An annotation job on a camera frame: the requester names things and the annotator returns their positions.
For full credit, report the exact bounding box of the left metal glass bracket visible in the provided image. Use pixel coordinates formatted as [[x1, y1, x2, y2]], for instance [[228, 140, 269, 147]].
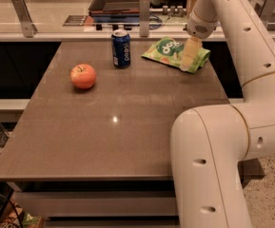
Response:
[[11, 0, 37, 38]]

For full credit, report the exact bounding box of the metal glass bracket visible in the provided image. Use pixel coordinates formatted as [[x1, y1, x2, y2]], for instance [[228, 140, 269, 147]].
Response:
[[11, 0, 37, 38], [139, 0, 150, 37], [259, 0, 275, 30]]

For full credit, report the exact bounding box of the red apple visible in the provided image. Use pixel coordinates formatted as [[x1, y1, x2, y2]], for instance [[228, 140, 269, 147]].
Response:
[[70, 64, 96, 89]]

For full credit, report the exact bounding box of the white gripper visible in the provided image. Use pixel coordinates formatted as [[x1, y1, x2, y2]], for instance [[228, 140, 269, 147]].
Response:
[[180, 11, 218, 71]]

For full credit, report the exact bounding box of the black cable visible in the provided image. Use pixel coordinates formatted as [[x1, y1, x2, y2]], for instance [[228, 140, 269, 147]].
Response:
[[0, 187, 26, 228]]

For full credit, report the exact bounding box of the blue soda can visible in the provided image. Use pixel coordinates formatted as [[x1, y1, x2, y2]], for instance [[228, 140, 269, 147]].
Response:
[[111, 29, 130, 68]]

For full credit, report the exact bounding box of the orange rimmed tray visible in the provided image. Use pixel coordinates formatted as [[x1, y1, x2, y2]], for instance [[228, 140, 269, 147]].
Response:
[[88, 0, 139, 15]]

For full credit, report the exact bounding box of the green rice chip bag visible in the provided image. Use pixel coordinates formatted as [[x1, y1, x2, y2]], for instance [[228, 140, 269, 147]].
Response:
[[142, 37, 210, 73]]

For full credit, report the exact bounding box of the right metal glass bracket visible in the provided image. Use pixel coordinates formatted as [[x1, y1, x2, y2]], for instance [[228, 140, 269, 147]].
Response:
[[259, 0, 275, 30]]

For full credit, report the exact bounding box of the glass railing panel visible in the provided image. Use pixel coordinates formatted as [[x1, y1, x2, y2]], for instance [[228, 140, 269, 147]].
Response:
[[0, 0, 275, 29]]

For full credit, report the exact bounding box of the colourful bag on floor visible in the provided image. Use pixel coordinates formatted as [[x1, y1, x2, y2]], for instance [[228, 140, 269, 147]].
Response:
[[0, 202, 44, 228]]

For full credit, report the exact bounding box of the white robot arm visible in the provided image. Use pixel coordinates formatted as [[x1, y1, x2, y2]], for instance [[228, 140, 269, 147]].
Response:
[[170, 0, 275, 228]]

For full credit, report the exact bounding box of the middle metal glass bracket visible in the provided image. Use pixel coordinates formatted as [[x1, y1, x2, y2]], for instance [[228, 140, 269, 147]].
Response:
[[139, 0, 150, 37]]

